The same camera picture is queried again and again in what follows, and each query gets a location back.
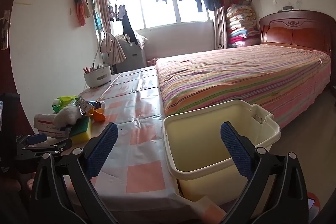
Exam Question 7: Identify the white medicine box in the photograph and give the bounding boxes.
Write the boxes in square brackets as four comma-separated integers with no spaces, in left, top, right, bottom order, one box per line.
[34,114,71,139]

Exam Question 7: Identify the green yellow sponge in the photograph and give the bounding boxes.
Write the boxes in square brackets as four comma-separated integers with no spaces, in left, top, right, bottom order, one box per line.
[69,117,92,145]

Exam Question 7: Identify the white fluffy cloth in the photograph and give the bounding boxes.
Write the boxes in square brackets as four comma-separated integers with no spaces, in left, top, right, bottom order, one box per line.
[54,105,83,127]

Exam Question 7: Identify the orange peel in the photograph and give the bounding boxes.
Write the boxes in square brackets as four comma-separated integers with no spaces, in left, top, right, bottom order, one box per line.
[92,109,106,122]

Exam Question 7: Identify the silver pill blister pack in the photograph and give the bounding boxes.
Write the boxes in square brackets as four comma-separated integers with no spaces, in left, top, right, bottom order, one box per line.
[75,96,93,116]

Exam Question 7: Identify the blue label brown bottle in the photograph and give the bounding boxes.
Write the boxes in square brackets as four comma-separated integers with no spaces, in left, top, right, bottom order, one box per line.
[88,101,106,110]

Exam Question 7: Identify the green plastic bag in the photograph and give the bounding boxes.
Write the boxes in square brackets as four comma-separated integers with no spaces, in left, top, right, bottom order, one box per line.
[52,96,78,114]

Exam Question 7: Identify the yellow snack wrapper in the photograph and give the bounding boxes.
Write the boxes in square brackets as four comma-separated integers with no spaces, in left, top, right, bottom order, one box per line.
[86,107,96,117]

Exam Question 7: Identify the cream plastic trash bin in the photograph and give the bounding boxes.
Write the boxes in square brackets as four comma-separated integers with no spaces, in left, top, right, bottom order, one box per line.
[163,100,281,205]

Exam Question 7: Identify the checkered plastic tablecloth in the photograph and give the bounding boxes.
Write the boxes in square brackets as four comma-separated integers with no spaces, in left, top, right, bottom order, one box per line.
[82,67,225,223]

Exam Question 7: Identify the red wooden door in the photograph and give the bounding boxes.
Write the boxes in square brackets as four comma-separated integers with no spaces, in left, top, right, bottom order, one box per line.
[0,0,35,140]

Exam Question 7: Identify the smartphone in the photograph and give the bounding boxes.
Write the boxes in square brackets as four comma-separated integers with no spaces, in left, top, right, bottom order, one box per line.
[307,192,321,223]

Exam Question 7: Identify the white round pen holder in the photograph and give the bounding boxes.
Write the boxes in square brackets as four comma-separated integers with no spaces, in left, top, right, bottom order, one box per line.
[83,64,112,89]

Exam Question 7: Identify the striped bed sheet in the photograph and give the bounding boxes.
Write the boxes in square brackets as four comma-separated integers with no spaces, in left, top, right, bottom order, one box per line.
[156,44,331,127]

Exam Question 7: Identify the grey air cooler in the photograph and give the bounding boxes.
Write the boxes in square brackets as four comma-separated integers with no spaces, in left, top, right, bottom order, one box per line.
[116,39,147,73]

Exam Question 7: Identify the left pink curtain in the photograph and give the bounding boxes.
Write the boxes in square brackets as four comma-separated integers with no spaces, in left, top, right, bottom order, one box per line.
[95,0,126,65]

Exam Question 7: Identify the pink curtain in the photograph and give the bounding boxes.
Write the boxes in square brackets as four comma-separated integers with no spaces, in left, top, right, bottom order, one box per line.
[214,0,233,50]
[95,0,126,65]

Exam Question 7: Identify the stack of folded quilts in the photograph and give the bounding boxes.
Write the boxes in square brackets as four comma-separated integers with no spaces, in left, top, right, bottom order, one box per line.
[226,0,261,48]

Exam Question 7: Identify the black hanging garment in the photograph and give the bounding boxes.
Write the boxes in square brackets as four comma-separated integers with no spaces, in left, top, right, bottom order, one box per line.
[121,13,138,45]

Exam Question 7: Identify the wooden headboard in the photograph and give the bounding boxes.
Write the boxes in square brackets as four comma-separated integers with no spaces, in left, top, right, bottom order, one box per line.
[259,10,335,55]

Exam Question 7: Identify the orange cloth on hook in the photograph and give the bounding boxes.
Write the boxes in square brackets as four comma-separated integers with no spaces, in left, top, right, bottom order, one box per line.
[74,0,91,27]

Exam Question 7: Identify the right pink curtain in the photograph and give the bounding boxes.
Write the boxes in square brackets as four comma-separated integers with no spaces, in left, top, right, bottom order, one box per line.
[214,0,233,50]

